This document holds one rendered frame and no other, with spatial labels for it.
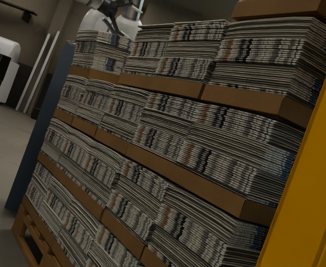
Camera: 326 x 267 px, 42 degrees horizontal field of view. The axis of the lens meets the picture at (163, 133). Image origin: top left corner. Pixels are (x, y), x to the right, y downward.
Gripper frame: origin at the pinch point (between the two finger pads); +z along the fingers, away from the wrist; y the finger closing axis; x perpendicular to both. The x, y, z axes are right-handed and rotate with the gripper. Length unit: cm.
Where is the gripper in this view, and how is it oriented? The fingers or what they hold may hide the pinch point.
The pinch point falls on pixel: (134, 24)
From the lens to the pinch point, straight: 220.3
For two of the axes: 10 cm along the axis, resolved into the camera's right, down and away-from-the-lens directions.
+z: 7.7, 3.7, 5.2
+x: 4.9, 1.9, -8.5
